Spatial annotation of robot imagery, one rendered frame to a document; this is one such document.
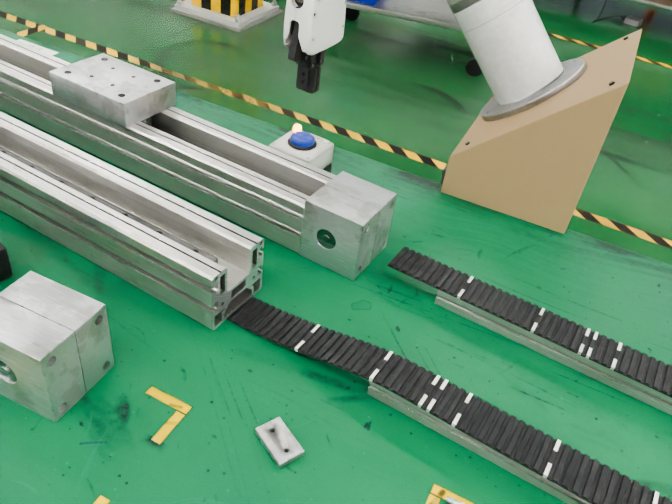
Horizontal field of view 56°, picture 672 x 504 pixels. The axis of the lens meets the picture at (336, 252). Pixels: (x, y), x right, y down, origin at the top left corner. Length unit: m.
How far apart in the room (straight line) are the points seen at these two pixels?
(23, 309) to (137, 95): 0.44
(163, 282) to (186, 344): 0.09
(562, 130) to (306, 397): 0.55
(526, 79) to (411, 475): 0.69
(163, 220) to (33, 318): 0.24
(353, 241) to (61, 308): 0.37
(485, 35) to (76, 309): 0.76
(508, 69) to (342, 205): 0.41
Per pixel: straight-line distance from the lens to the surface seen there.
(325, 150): 1.04
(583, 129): 1.01
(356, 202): 0.86
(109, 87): 1.06
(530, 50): 1.12
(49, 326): 0.68
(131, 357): 0.77
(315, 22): 0.92
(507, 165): 1.05
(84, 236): 0.88
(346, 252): 0.85
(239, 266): 0.80
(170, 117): 1.06
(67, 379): 0.70
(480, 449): 0.72
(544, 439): 0.72
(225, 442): 0.69
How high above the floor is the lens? 1.35
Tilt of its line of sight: 38 degrees down
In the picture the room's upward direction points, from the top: 9 degrees clockwise
